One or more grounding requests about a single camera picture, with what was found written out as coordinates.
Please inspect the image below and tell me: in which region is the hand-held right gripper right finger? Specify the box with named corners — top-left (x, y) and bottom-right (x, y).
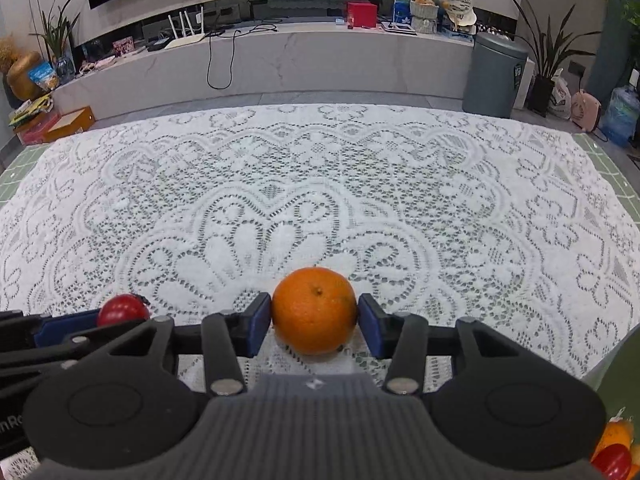
top-left (357, 293), bottom-right (557, 396)

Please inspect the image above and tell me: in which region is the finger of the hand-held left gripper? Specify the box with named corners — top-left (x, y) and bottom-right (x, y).
top-left (0, 344), bottom-right (76, 387)
top-left (0, 309), bottom-right (103, 350)

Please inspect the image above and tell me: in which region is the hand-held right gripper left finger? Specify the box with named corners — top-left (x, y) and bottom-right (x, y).
top-left (64, 293), bottom-right (273, 396)

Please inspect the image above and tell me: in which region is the orange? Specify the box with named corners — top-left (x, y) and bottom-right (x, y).
top-left (271, 267), bottom-right (359, 356)

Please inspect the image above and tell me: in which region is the red tomato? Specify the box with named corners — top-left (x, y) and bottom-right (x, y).
top-left (591, 443), bottom-right (633, 480)
top-left (97, 293), bottom-right (152, 329)

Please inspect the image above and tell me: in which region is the white lace tablecloth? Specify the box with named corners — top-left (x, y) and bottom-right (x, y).
top-left (0, 103), bottom-right (640, 480)

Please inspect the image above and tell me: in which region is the orange cardboard box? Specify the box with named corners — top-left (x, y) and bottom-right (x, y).
top-left (46, 105), bottom-right (97, 143)

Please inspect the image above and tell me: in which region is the blue snack bag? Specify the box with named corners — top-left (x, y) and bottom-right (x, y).
top-left (27, 62), bottom-right (59, 93)

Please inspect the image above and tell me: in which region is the golden vase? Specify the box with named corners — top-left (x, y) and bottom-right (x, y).
top-left (5, 50), bottom-right (45, 102)

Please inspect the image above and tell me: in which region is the grey marble television cabinet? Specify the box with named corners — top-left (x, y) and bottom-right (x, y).
top-left (50, 24), bottom-right (537, 113)

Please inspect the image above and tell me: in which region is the grey trash bin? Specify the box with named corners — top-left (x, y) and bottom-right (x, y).
top-left (461, 32), bottom-right (529, 119)

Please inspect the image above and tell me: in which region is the small green potted plant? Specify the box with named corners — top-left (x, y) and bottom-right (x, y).
top-left (29, 0), bottom-right (82, 85)

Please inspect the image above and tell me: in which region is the white plastic bag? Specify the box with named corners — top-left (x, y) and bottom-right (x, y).
top-left (547, 72), bottom-right (572, 121)

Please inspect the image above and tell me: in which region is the white router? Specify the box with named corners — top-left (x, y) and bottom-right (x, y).
top-left (164, 6), bottom-right (207, 50)

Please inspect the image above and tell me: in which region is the pink heater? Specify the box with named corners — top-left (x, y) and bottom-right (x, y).
top-left (570, 88), bottom-right (604, 134)

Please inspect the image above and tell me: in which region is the red box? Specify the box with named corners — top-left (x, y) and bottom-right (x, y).
top-left (346, 1), bottom-right (379, 29)

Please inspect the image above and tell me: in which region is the white woven basket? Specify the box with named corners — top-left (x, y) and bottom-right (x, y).
top-left (409, 0), bottom-right (440, 34)

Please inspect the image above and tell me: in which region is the blue water bottle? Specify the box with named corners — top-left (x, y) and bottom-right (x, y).
top-left (599, 85), bottom-right (640, 148)

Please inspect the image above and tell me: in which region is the long-leaf potted plant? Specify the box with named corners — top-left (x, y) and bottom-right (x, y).
top-left (507, 0), bottom-right (602, 116)

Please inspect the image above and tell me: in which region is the round paper fan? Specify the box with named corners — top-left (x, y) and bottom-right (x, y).
top-left (440, 0), bottom-right (477, 17)

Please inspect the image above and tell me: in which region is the black cable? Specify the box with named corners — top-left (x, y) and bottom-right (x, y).
top-left (206, 22), bottom-right (282, 89)

